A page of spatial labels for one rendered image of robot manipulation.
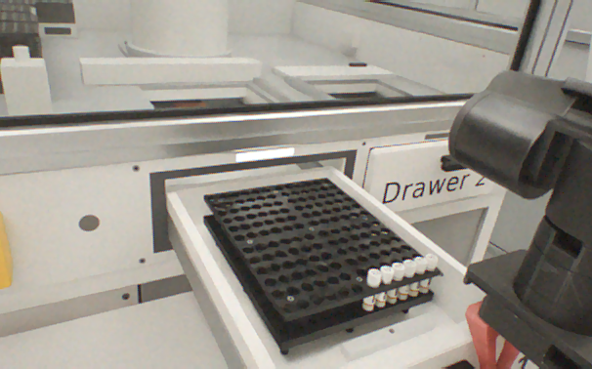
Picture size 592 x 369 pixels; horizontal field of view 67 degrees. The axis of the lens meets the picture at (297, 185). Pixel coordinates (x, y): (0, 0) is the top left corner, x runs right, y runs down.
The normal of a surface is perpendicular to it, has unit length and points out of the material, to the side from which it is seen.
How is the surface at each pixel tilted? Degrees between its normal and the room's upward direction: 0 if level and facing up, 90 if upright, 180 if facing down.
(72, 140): 90
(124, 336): 0
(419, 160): 90
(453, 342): 0
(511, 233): 90
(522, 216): 90
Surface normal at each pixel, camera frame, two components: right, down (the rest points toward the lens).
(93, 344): 0.10, -0.89
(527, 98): -0.71, -0.31
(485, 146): -0.86, 0.08
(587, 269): -0.48, 0.34
